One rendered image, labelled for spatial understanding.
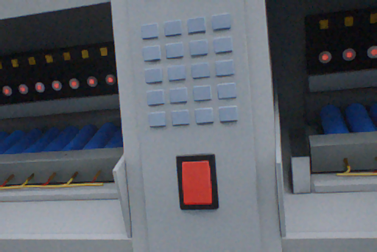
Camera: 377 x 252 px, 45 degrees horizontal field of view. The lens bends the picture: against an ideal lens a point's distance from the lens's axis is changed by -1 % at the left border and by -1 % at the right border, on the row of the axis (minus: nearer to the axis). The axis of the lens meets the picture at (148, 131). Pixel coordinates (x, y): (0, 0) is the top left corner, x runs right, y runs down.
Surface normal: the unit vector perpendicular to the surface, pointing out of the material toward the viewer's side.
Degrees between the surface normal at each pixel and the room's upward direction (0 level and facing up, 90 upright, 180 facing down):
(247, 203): 90
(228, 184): 90
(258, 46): 90
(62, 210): 19
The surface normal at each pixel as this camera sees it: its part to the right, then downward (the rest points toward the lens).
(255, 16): -0.28, 0.07
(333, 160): -0.23, 0.40
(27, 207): -0.17, -0.92
